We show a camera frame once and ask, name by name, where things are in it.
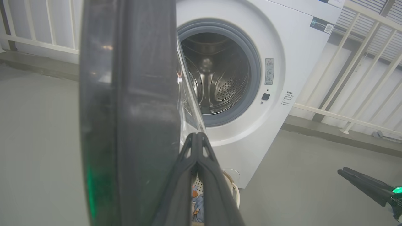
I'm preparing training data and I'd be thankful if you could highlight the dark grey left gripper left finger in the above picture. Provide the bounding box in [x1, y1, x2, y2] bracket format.
[151, 132, 198, 226]

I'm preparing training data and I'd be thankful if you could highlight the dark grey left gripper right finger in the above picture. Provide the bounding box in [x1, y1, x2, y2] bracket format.
[197, 132, 245, 226]

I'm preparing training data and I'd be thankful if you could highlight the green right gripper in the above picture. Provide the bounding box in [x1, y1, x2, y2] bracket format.
[338, 167, 402, 220]

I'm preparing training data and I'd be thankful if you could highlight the blue cartoon print garment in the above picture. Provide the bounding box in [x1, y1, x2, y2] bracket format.
[192, 185, 205, 223]

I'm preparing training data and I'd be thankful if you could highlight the dark round washer door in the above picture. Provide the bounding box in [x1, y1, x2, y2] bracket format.
[79, 0, 207, 226]

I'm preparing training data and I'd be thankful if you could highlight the stainless steel washing machine drum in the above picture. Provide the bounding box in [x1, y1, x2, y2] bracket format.
[181, 32, 251, 115]

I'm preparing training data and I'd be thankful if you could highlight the white front-load washing machine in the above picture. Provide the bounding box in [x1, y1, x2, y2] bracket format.
[174, 0, 346, 189]

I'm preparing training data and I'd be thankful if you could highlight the cream perforated laundry basket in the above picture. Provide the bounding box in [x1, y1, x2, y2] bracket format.
[192, 171, 241, 210]

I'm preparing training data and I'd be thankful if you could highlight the round white filter cover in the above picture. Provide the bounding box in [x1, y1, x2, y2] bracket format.
[222, 169, 241, 182]

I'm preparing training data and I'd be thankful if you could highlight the white metal railing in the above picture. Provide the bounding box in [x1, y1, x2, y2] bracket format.
[0, 0, 81, 56]
[292, 0, 402, 137]

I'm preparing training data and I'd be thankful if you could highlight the clear text notice sticker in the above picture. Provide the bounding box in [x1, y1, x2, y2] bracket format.
[281, 91, 294, 106]

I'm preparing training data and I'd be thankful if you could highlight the grey warning sticker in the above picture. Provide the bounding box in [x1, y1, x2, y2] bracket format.
[265, 58, 274, 85]

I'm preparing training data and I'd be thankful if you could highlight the dark QR code sticker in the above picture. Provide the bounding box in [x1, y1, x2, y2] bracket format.
[310, 17, 334, 34]

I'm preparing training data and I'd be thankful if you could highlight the grey louvred wall panel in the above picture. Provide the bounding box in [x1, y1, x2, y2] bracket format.
[333, 0, 402, 63]

